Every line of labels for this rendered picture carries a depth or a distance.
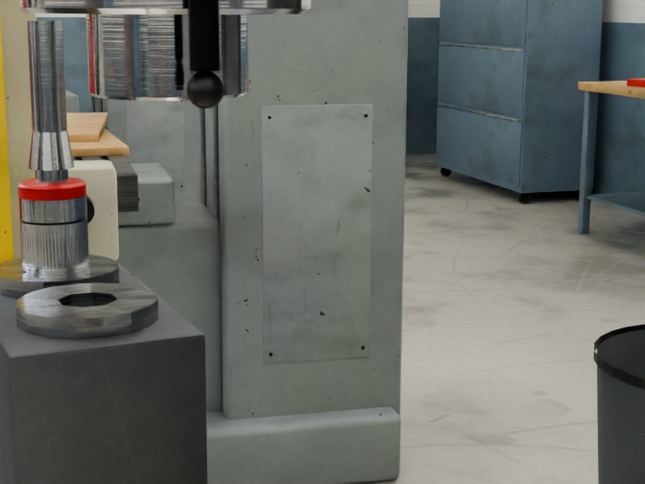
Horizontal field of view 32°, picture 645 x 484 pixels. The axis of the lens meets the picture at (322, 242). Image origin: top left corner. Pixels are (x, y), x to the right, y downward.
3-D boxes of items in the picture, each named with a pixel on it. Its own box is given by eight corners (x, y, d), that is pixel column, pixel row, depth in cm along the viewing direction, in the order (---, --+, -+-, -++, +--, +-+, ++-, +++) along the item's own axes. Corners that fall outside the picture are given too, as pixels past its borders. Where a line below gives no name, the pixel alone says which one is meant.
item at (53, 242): (10, 266, 81) (6, 194, 80) (68, 256, 84) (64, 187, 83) (42, 278, 78) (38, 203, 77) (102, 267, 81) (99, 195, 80)
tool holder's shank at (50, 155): (20, 181, 80) (12, 20, 78) (60, 176, 82) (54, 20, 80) (42, 185, 78) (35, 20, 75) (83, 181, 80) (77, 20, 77)
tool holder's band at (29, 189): (6, 194, 80) (6, 181, 80) (64, 187, 83) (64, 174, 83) (38, 203, 77) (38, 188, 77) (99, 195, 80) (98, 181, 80)
